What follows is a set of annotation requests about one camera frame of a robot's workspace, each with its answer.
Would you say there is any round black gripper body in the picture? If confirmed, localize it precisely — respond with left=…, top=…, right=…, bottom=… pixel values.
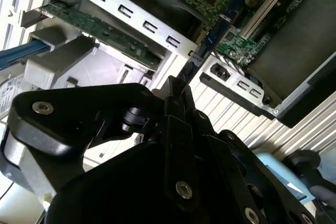
left=46, top=140, right=245, bottom=224

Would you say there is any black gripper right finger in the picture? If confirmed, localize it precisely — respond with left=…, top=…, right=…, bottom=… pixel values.
left=182, top=87, right=317, bottom=224

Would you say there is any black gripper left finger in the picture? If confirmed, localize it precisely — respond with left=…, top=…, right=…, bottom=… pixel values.
left=1, top=76, right=199, bottom=213

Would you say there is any blue RAM stick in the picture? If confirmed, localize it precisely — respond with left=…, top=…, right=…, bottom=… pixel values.
left=180, top=14, right=234, bottom=96

